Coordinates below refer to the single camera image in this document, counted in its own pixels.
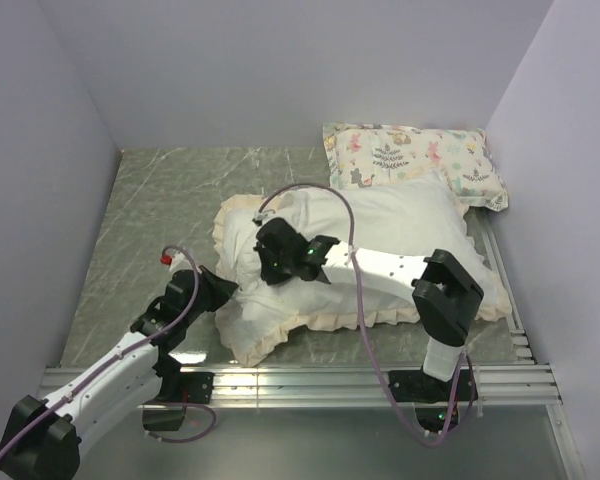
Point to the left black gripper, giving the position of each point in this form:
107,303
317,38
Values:
222,288

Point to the grey pillowcase with cream ruffle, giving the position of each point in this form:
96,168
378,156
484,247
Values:
330,320

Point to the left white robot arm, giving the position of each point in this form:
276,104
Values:
46,438

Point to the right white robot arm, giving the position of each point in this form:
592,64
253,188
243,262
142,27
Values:
445,295

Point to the animal print pillow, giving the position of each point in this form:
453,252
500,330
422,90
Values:
365,155

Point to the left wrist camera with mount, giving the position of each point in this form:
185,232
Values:
175,261

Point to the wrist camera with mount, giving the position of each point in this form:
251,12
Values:
262,217
175,261

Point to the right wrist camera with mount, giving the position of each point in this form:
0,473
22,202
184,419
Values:
262,217

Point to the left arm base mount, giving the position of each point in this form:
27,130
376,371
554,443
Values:
181,393

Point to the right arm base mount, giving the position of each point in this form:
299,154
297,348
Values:
435,400

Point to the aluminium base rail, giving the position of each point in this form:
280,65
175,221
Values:
321,387

